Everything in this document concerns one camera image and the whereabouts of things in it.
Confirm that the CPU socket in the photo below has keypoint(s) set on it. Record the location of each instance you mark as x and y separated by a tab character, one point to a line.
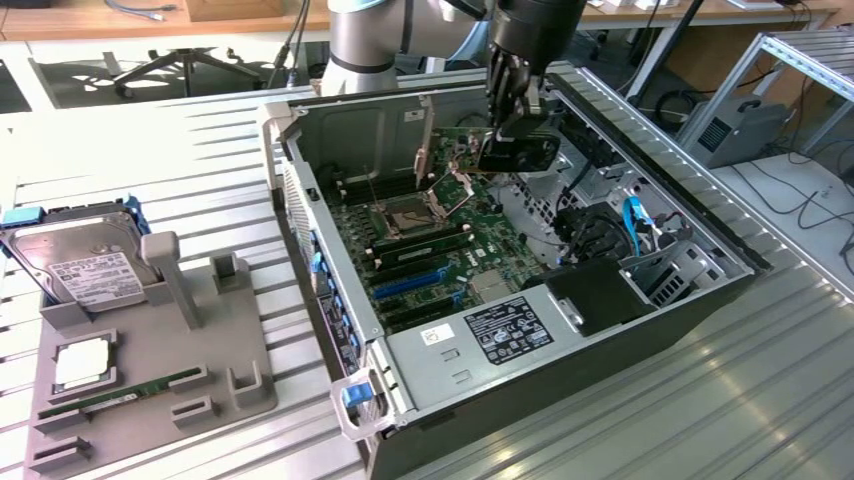
410	219

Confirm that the installed RAM stick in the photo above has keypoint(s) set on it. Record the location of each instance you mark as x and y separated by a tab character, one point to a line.
421	252

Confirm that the green RAM stick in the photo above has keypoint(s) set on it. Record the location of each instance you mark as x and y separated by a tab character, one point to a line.
127	397

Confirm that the black plastic shroud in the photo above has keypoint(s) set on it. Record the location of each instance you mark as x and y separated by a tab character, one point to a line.
594	295

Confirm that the blue expansion slot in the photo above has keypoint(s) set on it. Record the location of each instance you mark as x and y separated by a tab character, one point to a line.
407	285

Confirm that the grey metal disk bay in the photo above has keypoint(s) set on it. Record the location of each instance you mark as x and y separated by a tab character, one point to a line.
587	190

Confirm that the metal socket cover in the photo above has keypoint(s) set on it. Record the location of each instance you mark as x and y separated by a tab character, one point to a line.
454	197

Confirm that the black slanted pole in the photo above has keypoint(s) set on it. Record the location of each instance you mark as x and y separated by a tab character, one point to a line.
668	45

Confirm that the aluminium profile frame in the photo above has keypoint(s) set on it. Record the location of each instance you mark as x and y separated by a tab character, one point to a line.
801	55

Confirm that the open PC case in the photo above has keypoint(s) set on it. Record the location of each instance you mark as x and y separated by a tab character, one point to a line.
347	125

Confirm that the thin locking lever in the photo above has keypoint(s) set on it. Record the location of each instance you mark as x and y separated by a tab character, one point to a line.
375	187

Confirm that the blue disk caddy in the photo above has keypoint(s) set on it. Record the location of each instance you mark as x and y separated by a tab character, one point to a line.
20	217

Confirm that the grey plastic parts rack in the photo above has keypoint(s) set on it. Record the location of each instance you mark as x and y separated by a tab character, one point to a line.
140	350

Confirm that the silver chipset heatsink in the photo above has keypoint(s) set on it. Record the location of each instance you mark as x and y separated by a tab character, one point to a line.
493	286

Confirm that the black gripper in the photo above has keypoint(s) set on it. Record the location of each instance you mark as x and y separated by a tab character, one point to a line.
534	30

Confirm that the brown cardboard box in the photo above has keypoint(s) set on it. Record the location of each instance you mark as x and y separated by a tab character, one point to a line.
254	7

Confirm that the black chair base with castors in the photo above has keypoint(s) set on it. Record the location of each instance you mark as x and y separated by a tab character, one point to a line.
594	42

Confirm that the grey power supply unit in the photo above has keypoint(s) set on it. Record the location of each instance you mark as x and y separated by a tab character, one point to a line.
441	370

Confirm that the silver CPU chip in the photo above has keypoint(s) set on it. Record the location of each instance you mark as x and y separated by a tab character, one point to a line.
82	362

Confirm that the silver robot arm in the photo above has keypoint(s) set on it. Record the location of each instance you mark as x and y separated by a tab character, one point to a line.
361	50

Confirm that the green motherboard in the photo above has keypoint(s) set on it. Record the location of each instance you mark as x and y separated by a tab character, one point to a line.
487	245

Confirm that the silver hard disk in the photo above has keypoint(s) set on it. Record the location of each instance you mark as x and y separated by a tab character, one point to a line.
87	270

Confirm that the wooden desk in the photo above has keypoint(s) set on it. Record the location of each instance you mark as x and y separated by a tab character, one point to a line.
67	25

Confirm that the blue case latch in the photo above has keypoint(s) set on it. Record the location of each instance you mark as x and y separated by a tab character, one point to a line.
354	395

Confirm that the green graphics card with bracket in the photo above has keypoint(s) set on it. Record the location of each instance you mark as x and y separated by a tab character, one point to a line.
521	150

